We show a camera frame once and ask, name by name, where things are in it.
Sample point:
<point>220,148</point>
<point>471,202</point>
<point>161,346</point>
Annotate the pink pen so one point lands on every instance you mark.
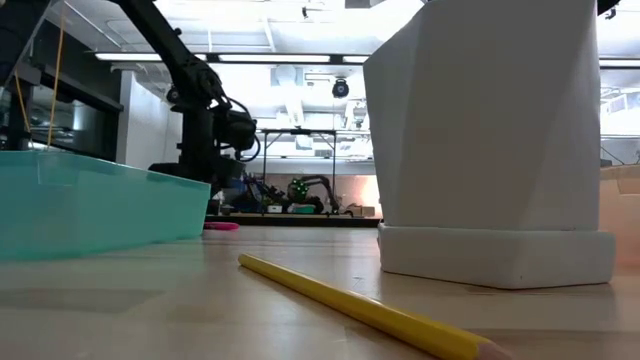
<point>222,226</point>

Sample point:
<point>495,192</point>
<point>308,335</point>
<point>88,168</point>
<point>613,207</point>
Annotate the yellow pencil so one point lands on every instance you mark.
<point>375,307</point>

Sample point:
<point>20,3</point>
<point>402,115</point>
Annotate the background black robot arm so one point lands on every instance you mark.
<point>320,182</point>

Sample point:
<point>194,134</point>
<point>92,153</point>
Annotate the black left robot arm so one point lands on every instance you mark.
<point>165,45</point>

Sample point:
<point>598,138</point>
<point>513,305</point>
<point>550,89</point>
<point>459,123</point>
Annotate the small white box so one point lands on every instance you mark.
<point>273,209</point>

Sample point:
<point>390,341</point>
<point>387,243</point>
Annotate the long ceiling light strip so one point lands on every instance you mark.
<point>130,56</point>
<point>620,63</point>
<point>355,59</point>
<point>275,58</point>

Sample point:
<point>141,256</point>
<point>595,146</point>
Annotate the green translucent plastic tray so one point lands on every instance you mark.
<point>100,215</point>

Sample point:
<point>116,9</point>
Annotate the small green box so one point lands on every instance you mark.
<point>306,209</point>

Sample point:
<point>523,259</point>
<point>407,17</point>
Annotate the cardboard box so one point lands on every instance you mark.
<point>360,211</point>

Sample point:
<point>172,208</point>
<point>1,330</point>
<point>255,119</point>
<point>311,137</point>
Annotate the dark ceiling box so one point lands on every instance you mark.
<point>365,4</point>

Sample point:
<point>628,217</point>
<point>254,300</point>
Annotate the white faceted plant pot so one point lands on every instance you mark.
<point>490,150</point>

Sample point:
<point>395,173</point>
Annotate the orange translucent plastic tray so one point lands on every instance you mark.
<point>622,220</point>

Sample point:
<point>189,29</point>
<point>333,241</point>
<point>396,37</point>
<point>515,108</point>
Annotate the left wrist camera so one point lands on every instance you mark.
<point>237,130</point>

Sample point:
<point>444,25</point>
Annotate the black metal frame stand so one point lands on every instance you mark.
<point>300,131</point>

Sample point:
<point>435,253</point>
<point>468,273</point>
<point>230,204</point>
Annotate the black aluminium table frame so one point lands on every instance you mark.
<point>300,220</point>

